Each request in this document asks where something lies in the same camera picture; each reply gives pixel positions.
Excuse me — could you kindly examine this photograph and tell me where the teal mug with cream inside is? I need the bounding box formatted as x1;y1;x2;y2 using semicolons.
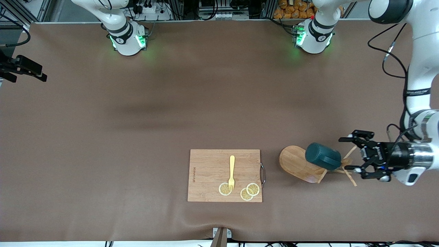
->
305;143;342;171

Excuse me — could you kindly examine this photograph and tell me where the white power strip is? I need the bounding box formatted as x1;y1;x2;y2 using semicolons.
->
132;0;172;21
199;10;249;20

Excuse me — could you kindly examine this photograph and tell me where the bamboo cutting board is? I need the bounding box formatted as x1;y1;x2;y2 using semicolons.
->
187;149;263;203

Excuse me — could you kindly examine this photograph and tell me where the pile of orange buns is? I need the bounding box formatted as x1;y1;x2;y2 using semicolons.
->
274;0;318;19

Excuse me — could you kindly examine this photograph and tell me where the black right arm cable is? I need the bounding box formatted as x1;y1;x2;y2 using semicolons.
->
0;14;31;47

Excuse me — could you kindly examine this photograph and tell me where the wooden mug tree rack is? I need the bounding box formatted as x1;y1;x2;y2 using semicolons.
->
279;145;358;187

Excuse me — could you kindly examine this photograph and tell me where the wooden post with metal bracket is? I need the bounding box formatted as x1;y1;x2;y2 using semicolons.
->
210;227;232;247

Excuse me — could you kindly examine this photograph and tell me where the yellow plastic fork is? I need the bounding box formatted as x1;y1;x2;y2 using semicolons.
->
228;155;236;192

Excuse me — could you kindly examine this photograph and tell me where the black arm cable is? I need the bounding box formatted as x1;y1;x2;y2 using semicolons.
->
368;23;414;138
0;14;31;47

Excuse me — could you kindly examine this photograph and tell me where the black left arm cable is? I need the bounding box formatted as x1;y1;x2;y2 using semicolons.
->
368;23;414;138

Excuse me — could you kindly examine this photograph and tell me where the brown table mat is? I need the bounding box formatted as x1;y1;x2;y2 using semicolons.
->
0;19;439;242

